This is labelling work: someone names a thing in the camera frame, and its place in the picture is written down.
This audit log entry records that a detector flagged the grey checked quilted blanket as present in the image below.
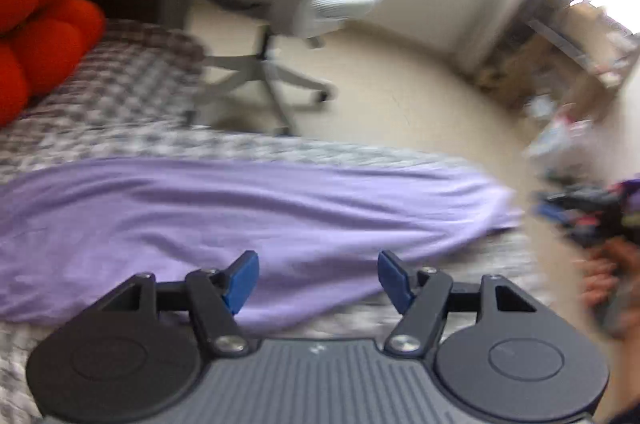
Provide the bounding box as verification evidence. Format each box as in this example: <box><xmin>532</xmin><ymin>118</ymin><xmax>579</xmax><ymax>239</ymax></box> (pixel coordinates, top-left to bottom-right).
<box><xmin>0</xmin><ymin>18</ymin><xmax>556</xmax><ymax>424</ymax></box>

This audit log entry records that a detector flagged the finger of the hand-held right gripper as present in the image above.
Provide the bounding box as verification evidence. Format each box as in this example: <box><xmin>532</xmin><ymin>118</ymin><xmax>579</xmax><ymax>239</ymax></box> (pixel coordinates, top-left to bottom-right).
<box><xmin>534</xmin><ymin>189</ymin><xmax>608</xmax><ymax>237</ymax></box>

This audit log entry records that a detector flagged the purple shirt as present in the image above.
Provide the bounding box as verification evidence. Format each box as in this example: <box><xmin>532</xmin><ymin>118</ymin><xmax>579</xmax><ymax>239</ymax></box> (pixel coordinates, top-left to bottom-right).
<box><xmin>0</xmin><ymin>156</ymin><xmax>523</xmax><ymax>335</ymax></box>

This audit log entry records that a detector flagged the person's right hand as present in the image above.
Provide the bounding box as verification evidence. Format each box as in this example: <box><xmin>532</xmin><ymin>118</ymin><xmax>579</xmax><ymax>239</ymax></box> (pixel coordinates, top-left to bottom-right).
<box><xmin>580</xmin><ymin>239</ymin><xmax>640</xmax><ymax>340</ymax></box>

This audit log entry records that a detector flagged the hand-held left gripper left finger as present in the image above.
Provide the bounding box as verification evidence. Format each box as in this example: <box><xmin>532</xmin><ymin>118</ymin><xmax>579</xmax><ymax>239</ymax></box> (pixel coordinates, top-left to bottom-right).
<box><xmin>94</xmin><ymin>250</ymin><xmax>261</xmax><ymax>358</ymax></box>

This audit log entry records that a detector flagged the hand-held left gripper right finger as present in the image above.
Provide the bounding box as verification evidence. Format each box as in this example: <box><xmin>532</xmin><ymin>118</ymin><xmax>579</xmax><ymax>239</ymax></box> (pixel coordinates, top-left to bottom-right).
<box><xmin>377</xmin><ymin>250</ymin><xmax>539</xmax><ymax>358</ymax></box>

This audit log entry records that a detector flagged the white paper bag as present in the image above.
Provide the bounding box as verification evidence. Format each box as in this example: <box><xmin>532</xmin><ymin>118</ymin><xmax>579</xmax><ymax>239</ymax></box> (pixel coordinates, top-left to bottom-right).
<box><xmin>525</xmin><ymin>104</ymin><xmax>593</xmax><ymax>165</ymax></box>

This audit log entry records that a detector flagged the purple toy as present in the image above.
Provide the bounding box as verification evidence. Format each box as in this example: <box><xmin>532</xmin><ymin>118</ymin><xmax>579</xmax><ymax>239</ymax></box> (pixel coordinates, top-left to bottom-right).
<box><xmin>607</xmin><ymin>174</ymin><xmax>640</xmax><ymax>217</ymax></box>

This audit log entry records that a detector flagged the wooden shelf unit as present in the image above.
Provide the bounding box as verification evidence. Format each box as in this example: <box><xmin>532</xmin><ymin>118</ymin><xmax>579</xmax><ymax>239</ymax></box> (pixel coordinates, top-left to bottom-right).
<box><xmin>475</xmin><ymin>0</ymin><xmax>640</xmax><ymax>115</ymax></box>

